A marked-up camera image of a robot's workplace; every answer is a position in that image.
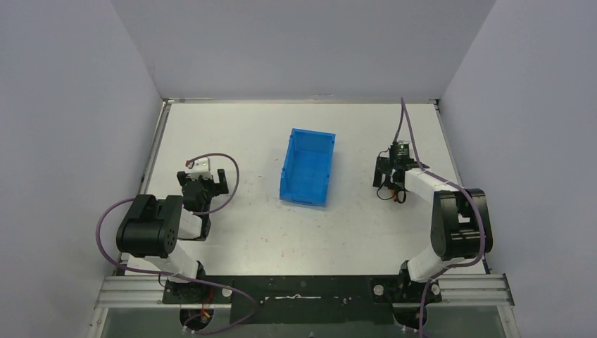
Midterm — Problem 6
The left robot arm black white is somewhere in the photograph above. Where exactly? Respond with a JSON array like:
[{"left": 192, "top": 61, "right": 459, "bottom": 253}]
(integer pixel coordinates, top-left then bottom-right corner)
[{"left": 116, "top": 168, "right": 229, "bottom": 303}]

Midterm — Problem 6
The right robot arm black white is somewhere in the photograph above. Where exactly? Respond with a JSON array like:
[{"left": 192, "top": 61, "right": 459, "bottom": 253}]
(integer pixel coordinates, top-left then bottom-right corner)
[{"left": 372, "top": 142, "right": 493, "bottom": 302}]

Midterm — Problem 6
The blue plastic bin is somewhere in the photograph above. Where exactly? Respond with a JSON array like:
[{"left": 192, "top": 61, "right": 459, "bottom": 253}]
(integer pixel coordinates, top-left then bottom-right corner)
[{"left": 279, "top": 128, "right": 336, "bottom": 207}]

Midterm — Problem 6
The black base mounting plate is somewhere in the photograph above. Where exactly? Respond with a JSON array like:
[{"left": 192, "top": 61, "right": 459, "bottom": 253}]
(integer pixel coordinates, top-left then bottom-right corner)
[{"left": 162, "top": 273, "right": 442, "bottom": 327}]

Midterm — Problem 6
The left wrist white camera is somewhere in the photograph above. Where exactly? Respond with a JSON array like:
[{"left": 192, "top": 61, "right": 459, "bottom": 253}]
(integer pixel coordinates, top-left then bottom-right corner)
[{"left": 186, "top": 158, "right": 213, "bottom": 180}]

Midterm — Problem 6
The aluminium frame rail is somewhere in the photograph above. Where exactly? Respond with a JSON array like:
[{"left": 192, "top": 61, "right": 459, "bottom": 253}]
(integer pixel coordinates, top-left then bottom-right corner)
[{"left": 95, "top": 274, "right": 515, "bottom": 310}]

